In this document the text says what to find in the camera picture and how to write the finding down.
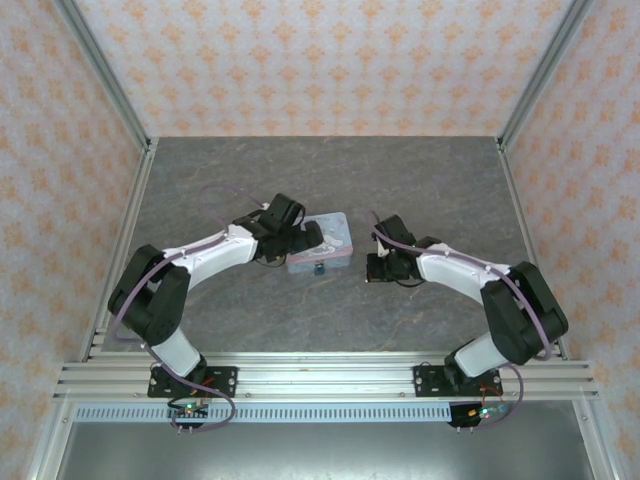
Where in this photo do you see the light blue cartoon tin box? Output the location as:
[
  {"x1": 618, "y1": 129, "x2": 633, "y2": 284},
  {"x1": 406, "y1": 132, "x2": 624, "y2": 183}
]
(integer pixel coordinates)
[{"x1": 285, "y1": 211, "x2": 354, "y2": 276}]

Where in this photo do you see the right controller board with LEDs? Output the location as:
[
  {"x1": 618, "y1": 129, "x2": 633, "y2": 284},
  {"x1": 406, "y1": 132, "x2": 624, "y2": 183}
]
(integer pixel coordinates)
[{"x1": 448, "y1": 402, "x2": 512, "y2": 432}]

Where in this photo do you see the controller board with leds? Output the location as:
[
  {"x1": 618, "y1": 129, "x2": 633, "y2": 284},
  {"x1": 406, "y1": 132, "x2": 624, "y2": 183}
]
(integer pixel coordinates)
[
  {"x1": 167, "y1": 398, "x2": 211, "y2": 432},
  {"x1": 448, "y1": 402, "x2": 512, "y2": 432}
]

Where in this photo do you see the grey metal panel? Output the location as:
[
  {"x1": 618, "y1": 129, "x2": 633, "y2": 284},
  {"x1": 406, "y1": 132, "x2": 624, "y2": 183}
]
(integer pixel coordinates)
[{"x1": 54, "y1": 422, "x2": 596, "y2": 480}]

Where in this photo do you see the left controller board with LEDs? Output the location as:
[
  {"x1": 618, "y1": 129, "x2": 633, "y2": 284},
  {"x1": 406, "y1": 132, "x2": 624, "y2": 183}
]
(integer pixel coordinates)
[{"x1": 167, "y1": 398, "x2": 211, "y2": 432}]

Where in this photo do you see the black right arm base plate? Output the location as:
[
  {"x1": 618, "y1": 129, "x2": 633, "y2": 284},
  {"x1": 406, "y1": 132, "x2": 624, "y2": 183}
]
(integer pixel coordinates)
[{"x1": 413, "y1": 364, "x2": 504, "y2": 399}]

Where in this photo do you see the aluminium front frame beam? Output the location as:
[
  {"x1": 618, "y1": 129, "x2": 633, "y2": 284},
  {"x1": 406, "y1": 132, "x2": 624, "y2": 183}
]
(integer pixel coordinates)
[{"x1": 52, "y1": 351, "x2": 600, "y2": 402}]

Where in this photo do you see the aluminium side rail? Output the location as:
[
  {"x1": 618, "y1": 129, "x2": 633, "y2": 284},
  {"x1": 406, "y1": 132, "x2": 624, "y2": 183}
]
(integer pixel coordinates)
[
  {"x1": 79, "y1": 139, "x2": 159, "y2": 361},
  {"x1": 496, "y1": 139, "x2": 571, "y2": 361}
]

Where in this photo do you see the grey slotted cable duct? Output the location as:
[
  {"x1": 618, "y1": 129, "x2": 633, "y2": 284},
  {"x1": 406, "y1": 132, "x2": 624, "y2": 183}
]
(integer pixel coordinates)
[{"x1": 74, "y1": 405, "x2": 454, "y2": 424}]

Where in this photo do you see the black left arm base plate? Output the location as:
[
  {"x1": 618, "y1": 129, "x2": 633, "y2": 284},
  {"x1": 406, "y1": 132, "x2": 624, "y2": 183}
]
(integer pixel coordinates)
[{"x1": 147, "y1": 366, "x2": 239, "y2": 399}]

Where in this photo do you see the aluminium corner post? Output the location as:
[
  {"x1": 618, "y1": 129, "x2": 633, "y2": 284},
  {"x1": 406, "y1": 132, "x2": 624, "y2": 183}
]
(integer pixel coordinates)
[
  {"x1": 497, "y1": 0, "x2": 599, "y2": 151},
  {"x1": 52, "y1": 0, "x2": 154, "y2": 151}
]

